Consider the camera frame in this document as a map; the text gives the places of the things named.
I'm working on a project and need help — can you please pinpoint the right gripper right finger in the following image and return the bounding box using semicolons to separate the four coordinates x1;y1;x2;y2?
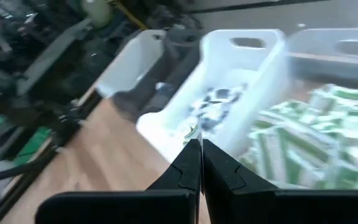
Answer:
202;139;358;224

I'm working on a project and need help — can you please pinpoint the dark grey plastic bin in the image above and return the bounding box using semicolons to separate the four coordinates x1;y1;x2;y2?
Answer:
112;27;205;123

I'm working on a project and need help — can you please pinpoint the white plastic bin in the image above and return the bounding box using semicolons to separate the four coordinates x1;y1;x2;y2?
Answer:
135;28;289;164

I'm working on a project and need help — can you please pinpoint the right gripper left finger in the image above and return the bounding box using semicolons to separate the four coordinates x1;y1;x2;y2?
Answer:
35;139;202;224

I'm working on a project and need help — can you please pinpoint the white and green panel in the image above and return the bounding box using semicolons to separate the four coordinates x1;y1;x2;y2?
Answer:
0;114;54;200

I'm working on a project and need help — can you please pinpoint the clear plastic bin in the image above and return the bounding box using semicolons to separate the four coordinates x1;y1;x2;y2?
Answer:
234;27;358;190

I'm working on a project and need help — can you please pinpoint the light grey plastic bin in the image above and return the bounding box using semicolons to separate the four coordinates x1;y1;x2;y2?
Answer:
94;29;167;100

